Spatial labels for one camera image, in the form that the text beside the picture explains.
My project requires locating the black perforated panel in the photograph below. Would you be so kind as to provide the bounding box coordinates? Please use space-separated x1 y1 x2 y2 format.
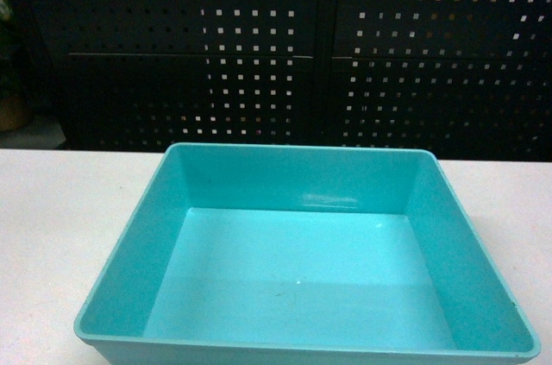
325 0 551 161
12 0 318 151

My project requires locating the teal plastic bin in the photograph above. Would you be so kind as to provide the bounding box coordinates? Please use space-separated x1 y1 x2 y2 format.
74 143 540 364

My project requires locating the black perforated panel right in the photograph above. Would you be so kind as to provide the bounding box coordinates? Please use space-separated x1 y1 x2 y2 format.
325 0 551 161

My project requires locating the black perforated panel left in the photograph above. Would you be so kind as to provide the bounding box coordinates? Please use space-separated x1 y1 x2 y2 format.
12 0 318 151

